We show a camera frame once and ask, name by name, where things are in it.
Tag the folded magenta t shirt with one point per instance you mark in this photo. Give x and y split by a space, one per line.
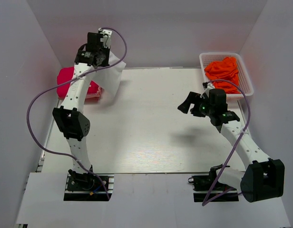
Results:
65 75

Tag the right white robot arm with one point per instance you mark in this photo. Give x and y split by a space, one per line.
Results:
263 177

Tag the white t shirt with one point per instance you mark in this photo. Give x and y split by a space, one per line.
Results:
109 79

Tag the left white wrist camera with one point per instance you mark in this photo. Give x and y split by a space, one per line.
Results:
106 37

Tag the orange t shirt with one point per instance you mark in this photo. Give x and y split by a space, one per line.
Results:
226 70

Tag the white plastic basket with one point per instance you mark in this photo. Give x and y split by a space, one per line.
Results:
245 85

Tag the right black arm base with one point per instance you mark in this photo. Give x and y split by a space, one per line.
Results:
202 183

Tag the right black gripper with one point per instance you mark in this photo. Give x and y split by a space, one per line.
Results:
184 107

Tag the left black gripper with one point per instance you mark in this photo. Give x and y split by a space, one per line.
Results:
105 62

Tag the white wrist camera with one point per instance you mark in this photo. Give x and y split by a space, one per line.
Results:
106 37
207 87

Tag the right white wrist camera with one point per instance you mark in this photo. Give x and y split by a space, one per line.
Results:
207 87

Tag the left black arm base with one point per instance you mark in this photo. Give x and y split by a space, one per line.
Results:
87 187

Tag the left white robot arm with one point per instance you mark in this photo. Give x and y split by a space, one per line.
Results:
69 116

